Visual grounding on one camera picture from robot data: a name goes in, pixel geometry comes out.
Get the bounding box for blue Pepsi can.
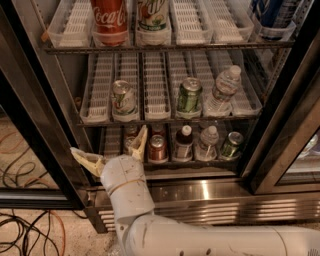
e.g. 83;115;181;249
250;0;301;30

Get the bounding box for green soda can middle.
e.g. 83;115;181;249
177;77;202;114

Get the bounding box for clear water bottle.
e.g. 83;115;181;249
196;126;219;161
204;65;241;116

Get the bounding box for green soda can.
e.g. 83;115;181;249
220;131;244;158
177;77;202;114

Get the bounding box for red soda can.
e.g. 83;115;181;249
151;124;166;136
148;134;167;161

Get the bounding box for red soda can front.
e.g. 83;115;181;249
148;134;167;161

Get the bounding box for green soda can bottom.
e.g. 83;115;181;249
220;131;244;158

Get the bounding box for clear water bottle bottom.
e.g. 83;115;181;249
196;126;219;161

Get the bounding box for orange soda can front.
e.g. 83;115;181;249
124;136;135;154

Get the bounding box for glass fridge door left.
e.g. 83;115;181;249
0;0;86;210

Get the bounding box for glass fridge door right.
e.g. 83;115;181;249
246;0;320;195

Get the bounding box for red soda can back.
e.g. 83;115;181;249
151;124;166;136

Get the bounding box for brown drink bottle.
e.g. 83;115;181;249
175;125;193;161

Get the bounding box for red Coca-Cola can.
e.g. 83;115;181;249
90;0;128;46

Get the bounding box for white 7up can top shelf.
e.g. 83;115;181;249
137;0;169;32

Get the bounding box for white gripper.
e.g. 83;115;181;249
70;125;148;196

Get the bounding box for stainless steel fridge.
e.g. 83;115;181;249
1;0;320;232

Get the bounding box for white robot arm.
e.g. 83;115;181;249
70;126;320;256

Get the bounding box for black and orange cables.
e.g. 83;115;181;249
0;131;88;256

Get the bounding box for clear water bottle middle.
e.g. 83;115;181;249
204;65;241;116

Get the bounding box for glass fridge door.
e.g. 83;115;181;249
246;0;320;195
0;0;86;210

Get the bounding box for orange soda can back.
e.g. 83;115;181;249
125;125;138;137

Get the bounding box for orange soda can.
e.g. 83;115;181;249
124;136;135;154
125;125;138;137

